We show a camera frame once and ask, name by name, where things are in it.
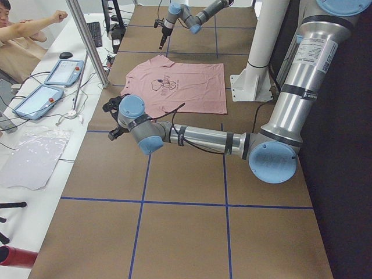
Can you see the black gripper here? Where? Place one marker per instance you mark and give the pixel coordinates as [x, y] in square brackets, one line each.
[120, 128]
[165, 32]

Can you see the pink Snoopy t-shirt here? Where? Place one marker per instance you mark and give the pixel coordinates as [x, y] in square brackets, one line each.
[164, 84]

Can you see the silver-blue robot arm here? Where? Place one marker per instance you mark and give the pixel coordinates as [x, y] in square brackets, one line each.
[271, 152]
[177, 11]

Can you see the black device on desk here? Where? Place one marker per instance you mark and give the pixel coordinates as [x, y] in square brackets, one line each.
[116, 34]

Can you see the black keyboard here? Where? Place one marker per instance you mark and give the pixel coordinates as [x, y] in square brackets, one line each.
[95, 31]

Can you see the far blue teach pendant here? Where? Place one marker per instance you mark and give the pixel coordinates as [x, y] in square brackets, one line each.
[65, 73]

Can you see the blue teach pendant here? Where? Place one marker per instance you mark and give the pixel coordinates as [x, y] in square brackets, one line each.
[38, 103]
[65, 73]

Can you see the near blue teach pendant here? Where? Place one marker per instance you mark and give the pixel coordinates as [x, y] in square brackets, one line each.
[38, 103]

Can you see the clear plastic bag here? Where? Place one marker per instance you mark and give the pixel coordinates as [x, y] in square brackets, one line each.
[35, 157]

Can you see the black computer mouse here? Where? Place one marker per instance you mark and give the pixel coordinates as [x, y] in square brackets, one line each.
[65, 55]

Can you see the seated person beige shirt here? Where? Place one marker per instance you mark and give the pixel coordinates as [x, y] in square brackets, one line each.
[20, 52]

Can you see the black tripod legs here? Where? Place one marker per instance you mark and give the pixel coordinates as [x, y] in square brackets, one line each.
[4, 239]

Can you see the red cylinder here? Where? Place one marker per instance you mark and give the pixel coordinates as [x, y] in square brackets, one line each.
[16, 257]

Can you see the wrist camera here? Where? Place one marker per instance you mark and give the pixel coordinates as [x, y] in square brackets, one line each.
[112, 105]
[158, 23]

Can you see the aluminium frame post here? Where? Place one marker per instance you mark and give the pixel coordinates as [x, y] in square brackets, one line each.
[85, 35]

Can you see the white camera mast pedestal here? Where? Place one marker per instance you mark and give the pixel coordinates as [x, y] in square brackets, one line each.
[253, 83]

